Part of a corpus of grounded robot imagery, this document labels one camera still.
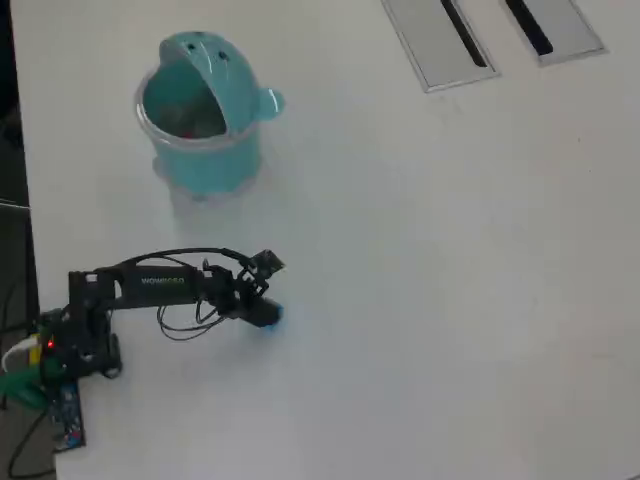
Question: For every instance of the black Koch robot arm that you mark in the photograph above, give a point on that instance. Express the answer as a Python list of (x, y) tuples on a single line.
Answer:
[(150, 287)]

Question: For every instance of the small yellow connector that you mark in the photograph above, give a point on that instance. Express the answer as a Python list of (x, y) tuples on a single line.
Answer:
[(34, 354)]

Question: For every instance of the green table clamp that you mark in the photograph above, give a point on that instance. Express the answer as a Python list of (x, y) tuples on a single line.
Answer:
[(20, 387)]

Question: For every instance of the blue lego block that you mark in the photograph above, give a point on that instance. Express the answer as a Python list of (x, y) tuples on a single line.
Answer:
[(274, 327)]

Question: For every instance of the teal whale shaped bin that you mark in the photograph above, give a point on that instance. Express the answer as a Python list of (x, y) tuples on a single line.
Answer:
[(210, 165)]

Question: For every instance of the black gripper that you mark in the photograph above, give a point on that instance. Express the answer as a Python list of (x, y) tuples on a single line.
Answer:
[(237, 300)]

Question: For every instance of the red lego block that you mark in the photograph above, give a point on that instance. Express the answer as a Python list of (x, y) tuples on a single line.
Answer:
[(189, 133)]

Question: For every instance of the blue circuit board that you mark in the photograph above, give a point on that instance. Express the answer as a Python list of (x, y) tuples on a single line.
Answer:
[(67, 415)]

